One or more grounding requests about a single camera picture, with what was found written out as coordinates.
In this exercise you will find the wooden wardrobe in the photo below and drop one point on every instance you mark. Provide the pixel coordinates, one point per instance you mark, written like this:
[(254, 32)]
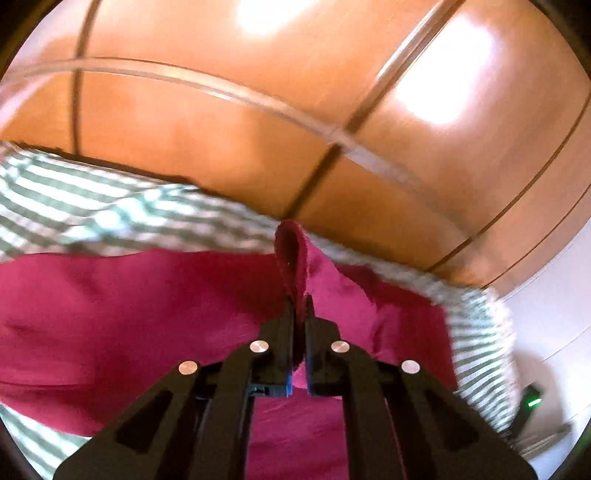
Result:
[(231, 138)]

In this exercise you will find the red cloth garment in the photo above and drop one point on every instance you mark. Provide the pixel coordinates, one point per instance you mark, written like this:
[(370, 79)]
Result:
[(138, 314)]

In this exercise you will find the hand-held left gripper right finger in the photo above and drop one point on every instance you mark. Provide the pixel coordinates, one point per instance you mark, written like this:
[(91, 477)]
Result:
[(319, 360)]

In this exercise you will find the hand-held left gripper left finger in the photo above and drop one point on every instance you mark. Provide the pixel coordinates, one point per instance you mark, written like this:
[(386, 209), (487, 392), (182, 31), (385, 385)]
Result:
[(289, 376)]

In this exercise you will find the green white checked bed sheet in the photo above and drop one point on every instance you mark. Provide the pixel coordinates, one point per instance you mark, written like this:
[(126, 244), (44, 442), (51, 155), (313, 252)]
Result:
[(69, 194)]

